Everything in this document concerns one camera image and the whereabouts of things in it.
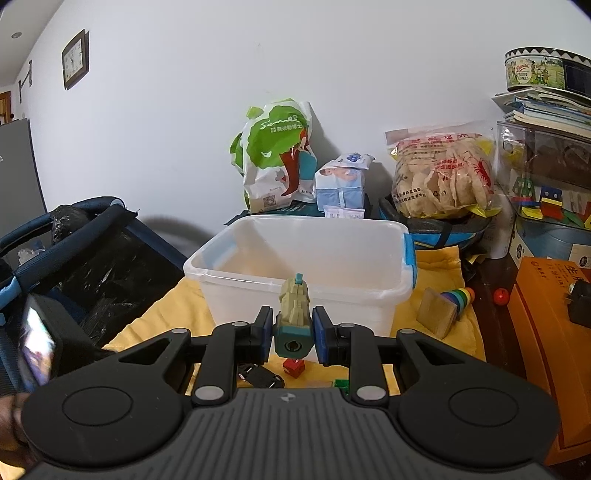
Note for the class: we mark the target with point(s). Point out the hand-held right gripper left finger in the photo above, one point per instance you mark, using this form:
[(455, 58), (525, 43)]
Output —
[(264, 333)]

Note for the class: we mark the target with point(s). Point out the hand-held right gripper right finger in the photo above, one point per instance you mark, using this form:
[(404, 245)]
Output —
[(322, 333)]

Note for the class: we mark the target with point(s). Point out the teal and beige block toy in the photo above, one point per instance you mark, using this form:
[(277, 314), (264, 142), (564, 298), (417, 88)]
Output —
[(293, 318)]

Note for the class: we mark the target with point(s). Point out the clear plastic storage container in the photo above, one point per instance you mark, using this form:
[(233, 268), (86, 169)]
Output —
[(323, 258)]

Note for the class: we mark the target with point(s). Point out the white cylinder container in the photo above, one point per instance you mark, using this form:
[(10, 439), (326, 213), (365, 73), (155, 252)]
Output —
[(501, 230)]

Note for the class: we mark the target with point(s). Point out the person's left hand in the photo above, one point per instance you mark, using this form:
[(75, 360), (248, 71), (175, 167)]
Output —
[(11, 429)]

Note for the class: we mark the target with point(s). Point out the black toy car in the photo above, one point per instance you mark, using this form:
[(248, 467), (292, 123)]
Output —
[(261, 374)]

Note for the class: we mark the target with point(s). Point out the red toy block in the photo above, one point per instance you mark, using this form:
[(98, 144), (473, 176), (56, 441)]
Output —
[(293, 367)]

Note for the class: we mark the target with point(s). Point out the green toy block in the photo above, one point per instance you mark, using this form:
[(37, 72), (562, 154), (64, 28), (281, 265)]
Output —
[(341, 385)]

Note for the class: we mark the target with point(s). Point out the yellow cloth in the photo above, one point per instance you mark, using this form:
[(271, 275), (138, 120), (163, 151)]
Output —
[(152, 318)]

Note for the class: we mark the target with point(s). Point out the black plastic bag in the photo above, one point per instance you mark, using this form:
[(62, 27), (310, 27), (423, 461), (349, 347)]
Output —
[(69, 224)]

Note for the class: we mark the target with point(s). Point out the rainbow wooden stacking toy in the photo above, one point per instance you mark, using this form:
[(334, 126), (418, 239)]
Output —
[(438, 314)]

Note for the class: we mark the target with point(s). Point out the small white sachets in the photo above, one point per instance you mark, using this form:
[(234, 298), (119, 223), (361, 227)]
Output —
[(344, 213)]

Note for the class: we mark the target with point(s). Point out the teal flat box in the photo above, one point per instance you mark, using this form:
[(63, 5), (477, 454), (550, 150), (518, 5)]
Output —
[(291, 210)]

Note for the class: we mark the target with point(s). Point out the blue helmet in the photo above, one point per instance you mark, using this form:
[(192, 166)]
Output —
[(429, 233)]

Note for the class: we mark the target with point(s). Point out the blue tissue pack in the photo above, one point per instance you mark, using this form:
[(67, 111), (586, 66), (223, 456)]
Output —
[(341, 184)]

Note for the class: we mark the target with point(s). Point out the grey refrigerator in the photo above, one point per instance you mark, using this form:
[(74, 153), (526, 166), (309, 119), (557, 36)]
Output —
[(21, 170)]

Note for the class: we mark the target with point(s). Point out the green and white shopping bag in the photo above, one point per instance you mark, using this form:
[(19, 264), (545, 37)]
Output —
[(272, 152)]

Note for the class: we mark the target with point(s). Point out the small red ball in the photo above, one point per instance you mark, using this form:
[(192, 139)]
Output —
[(501, 296)]

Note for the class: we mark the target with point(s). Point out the bag of prawn crackers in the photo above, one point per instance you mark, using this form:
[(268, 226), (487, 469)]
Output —
[(438, 175)]

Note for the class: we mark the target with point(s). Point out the orange cardboard box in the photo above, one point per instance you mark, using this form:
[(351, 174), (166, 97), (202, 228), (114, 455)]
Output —
[(540, 360)]

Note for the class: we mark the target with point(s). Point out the wooden door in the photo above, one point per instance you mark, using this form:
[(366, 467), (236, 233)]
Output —
[(4, 107)]

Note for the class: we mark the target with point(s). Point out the blue and white cardboard box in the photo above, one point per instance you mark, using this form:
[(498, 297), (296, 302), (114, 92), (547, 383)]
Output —
[(549, 244)]

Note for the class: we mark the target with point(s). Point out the black power adapter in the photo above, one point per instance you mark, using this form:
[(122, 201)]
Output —
[(579, 302)]

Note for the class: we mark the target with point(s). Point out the clear box of colourful toys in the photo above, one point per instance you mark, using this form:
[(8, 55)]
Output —
[(545, 180)]

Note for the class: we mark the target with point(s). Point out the stack of books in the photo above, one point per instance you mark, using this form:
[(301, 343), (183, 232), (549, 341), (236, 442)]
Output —
[(545, 108)]

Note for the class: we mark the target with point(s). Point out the round cookie tin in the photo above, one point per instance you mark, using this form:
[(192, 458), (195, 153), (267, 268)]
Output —
[(540, 69)]

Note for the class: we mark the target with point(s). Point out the dark wall bracket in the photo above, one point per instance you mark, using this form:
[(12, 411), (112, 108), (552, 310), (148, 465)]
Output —
[(25, 81)]

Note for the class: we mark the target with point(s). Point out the dark framed wall clock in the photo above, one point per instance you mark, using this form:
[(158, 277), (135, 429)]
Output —
[(75, 59)]

